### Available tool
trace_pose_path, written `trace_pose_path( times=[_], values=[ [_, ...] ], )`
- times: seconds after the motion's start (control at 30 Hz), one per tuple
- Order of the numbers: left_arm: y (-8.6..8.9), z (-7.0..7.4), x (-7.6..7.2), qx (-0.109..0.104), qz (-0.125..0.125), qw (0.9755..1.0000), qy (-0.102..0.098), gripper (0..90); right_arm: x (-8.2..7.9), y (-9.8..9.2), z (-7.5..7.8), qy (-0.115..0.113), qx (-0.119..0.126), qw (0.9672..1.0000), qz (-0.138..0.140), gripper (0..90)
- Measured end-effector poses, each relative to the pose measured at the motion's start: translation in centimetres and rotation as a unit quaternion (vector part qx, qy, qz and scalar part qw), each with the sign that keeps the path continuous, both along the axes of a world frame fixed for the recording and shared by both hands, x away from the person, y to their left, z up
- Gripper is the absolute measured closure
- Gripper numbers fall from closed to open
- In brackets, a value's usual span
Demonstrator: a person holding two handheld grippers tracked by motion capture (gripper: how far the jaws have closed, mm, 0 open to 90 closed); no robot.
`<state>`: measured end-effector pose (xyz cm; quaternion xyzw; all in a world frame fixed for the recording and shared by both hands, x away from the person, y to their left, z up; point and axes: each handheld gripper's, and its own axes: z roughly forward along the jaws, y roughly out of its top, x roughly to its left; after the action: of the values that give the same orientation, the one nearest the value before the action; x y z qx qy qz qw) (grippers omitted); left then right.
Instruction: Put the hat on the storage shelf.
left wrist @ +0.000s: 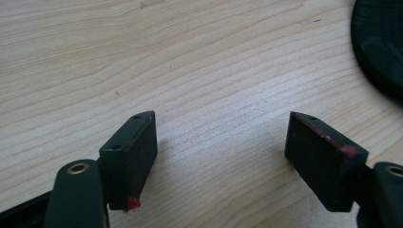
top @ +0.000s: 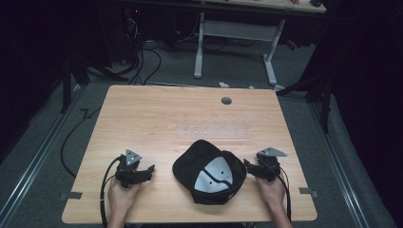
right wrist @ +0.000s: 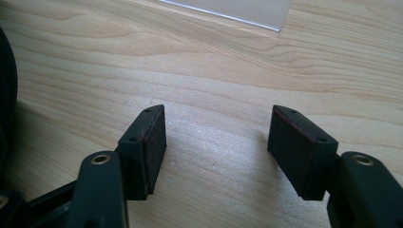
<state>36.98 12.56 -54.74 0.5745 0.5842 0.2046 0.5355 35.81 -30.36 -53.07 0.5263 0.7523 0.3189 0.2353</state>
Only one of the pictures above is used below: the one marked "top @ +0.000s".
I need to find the metal floor rail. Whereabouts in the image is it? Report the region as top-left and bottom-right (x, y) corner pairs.
(308, 101), (371, 228)
(0, 83), (84, 227)

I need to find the person's right hand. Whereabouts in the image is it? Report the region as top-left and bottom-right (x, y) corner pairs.
(255, 172), (287, 215)

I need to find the person's left hand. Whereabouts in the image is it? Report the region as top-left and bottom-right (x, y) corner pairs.
(106, 181), (144, 220)

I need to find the black metal stand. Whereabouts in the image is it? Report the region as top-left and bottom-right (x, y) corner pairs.
(59, 55), (74, 115)
(275, 70), (335, 135)

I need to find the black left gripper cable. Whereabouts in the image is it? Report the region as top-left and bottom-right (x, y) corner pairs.
(99, 154), (124, 228)

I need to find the bundle of black cables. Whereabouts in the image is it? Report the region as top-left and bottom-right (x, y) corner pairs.
(125, 17), (163, 86)

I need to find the white metal desk frame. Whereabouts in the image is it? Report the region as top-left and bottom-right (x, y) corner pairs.
(193, 11), (287, 87)

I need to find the black cap with white lining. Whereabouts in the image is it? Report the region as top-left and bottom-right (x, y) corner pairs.
(171, 139), (248, 206)

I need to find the grey tape strip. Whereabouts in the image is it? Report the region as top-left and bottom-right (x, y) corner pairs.
(59, 191), (84, 201)
(298, 186), (319, 200)

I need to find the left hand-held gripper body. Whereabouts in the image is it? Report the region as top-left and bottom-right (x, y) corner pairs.
(114, 148), (143, 190)

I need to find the black floor cable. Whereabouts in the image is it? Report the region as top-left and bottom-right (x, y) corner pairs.
(60, 106), (103, 179)

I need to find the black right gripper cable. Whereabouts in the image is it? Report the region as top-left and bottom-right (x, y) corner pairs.
(276, 166), (293, 222)

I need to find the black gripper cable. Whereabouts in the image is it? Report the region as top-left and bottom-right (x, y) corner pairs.
(99, 154), (124, 228)
(276, 166), (293, 222)

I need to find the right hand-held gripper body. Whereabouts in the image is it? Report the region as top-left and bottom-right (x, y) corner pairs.
(255, 146), (288, 183)

